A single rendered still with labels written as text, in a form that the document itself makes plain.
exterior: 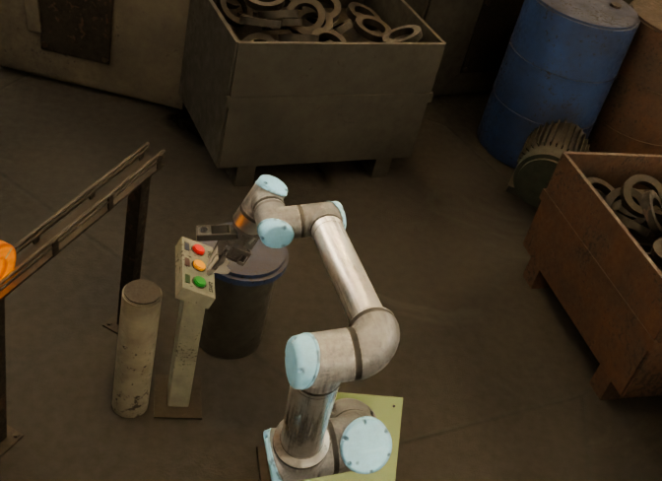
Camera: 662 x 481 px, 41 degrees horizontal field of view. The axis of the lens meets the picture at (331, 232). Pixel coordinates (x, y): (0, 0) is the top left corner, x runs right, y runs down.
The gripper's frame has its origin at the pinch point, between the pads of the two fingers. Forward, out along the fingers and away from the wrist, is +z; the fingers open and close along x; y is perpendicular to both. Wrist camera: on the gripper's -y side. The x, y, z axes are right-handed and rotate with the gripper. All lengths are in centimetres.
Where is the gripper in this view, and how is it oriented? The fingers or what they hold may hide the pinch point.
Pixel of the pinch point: (207, 270)
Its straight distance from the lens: 263.6
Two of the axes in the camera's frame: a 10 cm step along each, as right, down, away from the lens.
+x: -1.4, -6.3, 7.7
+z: -5.3, 7.0, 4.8
